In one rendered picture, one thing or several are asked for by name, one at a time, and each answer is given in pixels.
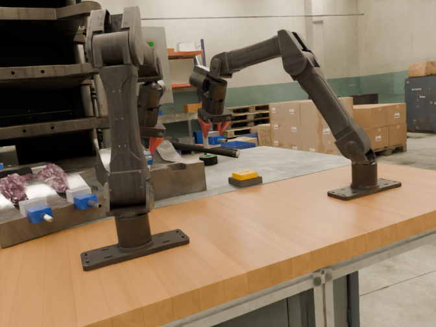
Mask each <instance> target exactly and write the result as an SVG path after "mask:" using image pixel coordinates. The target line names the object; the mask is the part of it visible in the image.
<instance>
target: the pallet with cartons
mask: <svg viewBox="0 0 436 327"><path fill-rule="evenodd" d="M353 109H354V116H353V117H354V120H355V122H356V123H357V124H358V126H359V127H363V129H364V131H365V132H366V133H367V135H368V136H369V138H370V140H371V149H372V150H373V152H374V153H375V155H378V156H390V155H393V154H392V152H393V151H394V152H406V151H407V144H406V142H407V123H406V103H391V104H362V105H353ZM393 148H395V149H393Z"/></svg>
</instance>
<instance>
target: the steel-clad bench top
mask: <svg viewBox="0 0 436 327"><path fill-rule="evenodd" d="M217 159H218V163H217V164H215V165H207V166H204V169H205V175H206V187H207V190H204V191H199V192H195V193H190V194H186V195H181V196H177V197H171V198H168V199H162V200H157V201H154V208H153V210H154V209H158V208H163V207H166V206H172V205H175V204H180V203H183V202H189V201H193V200H198V199H203V198H206V197H212V196H215V195H220V194H223V193H229V192H233V191H237V190H241V189H247V188H251V187H255V186H260V185H264V184H269V183H272V182H277V181H281V180H287V179H290V178H295V177H298V176H304V175H309V174H312V173H318V172H321V171H326V170H330V169H335V168H338V167H344V166H347V165H351V163H352V162H351V160H349V159H347V158H345V157H344V156H336V155H331V154H321V153H316V152H306V151H297V150H291V149H282V148H276V147H267V146H261V147H254V148H249V149H242V150H240V153H239V157H238V158H233V157H228V156H221V155H217ZM246 169H249V170H252V171H257V172H258V176H262V180H263V183H261V184H256V185H252V186H247V187H243V188H239V187H237V186H234V185H231V184H229V183H228V177H231V176H232V173H233V172H236V171H242V170H246ZM81 178H82V179H83V180H84V181H85V183H87V185H88V186H89V187H90V188H92V186H97V187H98V190H99V191H101V192H104V187H103V186H102V185H101V184H100V183H99V181H98V180H97V177H96V175H91V176H84V177H81ZM92 189H93V188H92ZM109 219H114V216H105V217H101V218H98V219H94V220H92V221H88V222H86V223H82V224H78V225H76V226H72V227H69V228H74V227H78V226H83V225H86V224H92V223H97V222H100V221H105V220H109ZM69 228H65V229H69ZM65 229H63V230H65Z"/></svg>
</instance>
